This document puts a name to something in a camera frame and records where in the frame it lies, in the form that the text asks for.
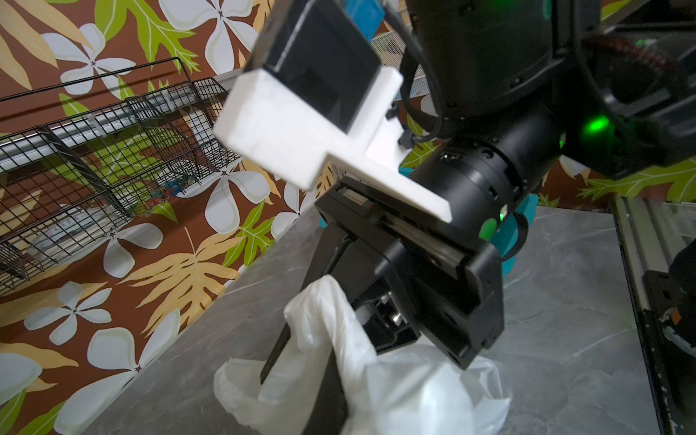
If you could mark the black wire basket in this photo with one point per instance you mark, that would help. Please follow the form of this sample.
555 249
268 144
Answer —
59 208

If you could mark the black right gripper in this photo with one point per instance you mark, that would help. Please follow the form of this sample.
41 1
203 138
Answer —
460 318

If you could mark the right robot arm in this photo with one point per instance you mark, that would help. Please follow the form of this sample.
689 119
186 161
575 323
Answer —
516 85

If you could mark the white printed bag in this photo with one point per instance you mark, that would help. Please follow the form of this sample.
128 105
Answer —
414 390

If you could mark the teal plastic basket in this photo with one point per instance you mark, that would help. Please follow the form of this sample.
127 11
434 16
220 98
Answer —
516 228

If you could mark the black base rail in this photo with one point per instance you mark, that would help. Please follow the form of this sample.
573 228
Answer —
657 241

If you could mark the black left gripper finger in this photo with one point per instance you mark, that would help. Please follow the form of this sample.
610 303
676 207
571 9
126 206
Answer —
331 406

